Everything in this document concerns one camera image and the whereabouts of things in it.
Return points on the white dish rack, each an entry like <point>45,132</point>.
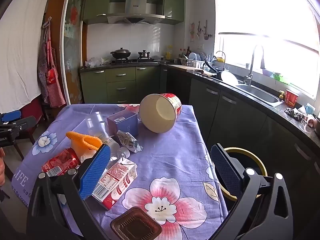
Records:
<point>191,62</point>

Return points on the blue cup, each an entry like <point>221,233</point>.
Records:
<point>310,109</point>

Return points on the steel cooking pot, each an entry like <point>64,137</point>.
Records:
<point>144,54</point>

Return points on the printed glass sliding door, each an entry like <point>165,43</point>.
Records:
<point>72,42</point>

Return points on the yellow soap dispenser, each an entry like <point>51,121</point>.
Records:
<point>281,95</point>

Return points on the steel kitchen faucet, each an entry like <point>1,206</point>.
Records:
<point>251,65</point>

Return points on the silver foil snack wrapper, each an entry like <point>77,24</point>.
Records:
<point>127,140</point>

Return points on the steel range hood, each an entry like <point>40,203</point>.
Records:
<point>135,7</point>

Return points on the white plate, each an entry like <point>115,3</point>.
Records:
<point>230,77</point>

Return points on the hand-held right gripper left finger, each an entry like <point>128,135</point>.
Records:
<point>95,172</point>

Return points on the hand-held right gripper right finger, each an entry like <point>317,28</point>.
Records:
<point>225,170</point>

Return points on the dark base cabinet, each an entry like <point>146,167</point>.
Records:
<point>225,110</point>

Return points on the black bin with yellow rim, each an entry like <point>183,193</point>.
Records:
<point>260,163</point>

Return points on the steel kitchen sink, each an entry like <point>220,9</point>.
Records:
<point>260,95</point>

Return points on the kitchen window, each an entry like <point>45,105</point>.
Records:
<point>262,17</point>

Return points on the person's left hand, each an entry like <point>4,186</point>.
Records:
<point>1,165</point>

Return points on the white and red milk carton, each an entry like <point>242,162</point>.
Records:
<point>117,180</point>

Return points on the green base cabinet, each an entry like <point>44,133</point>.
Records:
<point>120,85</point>

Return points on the dark crumpled rag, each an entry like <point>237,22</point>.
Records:
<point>292,113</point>

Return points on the red instant noodle cup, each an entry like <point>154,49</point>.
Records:
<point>292,98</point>

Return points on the pink checkered apron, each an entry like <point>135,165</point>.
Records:
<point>52,87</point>

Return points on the hanging kitchen utensils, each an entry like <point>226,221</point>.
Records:
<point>198,30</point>

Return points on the black wok with lid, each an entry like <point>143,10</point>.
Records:
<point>120,53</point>

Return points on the wooden cutting board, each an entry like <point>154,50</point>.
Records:
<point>183,67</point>

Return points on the white plastic bags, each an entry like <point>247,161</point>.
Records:
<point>96,62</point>

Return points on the red and white paper bucket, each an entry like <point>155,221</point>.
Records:
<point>150,115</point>

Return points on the white hanging sheet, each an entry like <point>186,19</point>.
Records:
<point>20,55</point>

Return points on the clear plastic water bottle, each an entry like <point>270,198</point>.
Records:
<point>96,123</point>

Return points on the purple cardboard box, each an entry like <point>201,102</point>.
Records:
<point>125,123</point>

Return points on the green wall cabinet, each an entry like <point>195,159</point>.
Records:
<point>96,2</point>

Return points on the gas stove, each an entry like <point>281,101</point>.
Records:
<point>135,60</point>

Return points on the brown plastic tray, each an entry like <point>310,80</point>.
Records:
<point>135,226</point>

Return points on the yellow bottle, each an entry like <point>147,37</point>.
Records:
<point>169,53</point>

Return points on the purple floral tablecloth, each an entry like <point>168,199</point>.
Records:
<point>162,142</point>

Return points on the red snack packet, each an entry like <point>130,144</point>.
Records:
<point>60,161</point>

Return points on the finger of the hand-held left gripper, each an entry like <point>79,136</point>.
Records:
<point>11,116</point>

